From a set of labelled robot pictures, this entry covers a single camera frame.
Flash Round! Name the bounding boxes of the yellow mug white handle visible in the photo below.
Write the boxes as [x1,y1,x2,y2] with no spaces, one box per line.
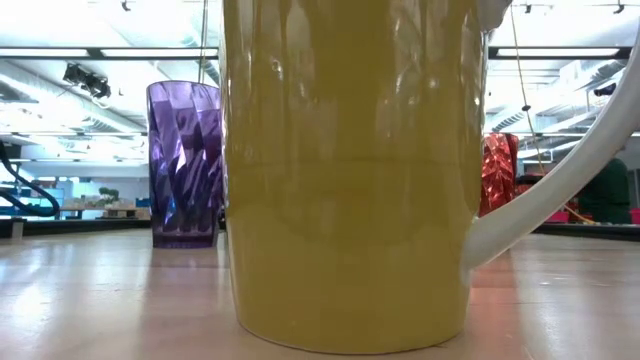
[219,0,640,356]

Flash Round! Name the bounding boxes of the black metal rig frame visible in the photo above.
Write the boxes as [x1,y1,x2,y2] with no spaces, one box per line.
[0,46,634,62]

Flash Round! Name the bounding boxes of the black corrugated cable hose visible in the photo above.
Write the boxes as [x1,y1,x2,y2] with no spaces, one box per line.
[0,139,62,219]

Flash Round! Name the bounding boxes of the thin hanging cable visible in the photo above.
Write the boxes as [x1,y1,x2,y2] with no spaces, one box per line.
[198,0,210,84]

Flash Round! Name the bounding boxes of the person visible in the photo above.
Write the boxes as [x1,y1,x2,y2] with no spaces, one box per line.
[577,148,634,225]

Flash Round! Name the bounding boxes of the black ceiling camera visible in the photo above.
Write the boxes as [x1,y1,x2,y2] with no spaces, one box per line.
[62,63,113,100]

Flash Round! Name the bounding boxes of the red faceted plastic cup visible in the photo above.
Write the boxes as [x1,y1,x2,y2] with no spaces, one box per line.
[478,132,521,219]

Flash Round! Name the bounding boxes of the black table edge rail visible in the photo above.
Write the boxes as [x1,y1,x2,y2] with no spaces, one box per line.
[0,217,640,243]

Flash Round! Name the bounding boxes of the purple faceted plastic cup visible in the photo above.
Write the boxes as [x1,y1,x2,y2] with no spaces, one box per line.
[146,80,225,250]

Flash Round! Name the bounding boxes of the yellow hanging cable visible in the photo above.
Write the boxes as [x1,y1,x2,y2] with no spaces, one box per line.
[508,3,597,226]

